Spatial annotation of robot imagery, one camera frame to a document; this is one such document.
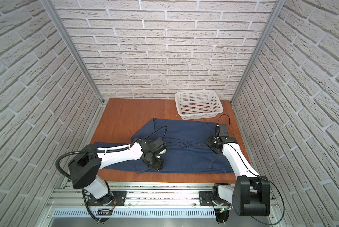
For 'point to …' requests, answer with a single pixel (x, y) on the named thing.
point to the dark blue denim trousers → (184, 149)
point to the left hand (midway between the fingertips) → (160, 164)
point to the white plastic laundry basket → (198, 104)
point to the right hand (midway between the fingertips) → (208, 142)
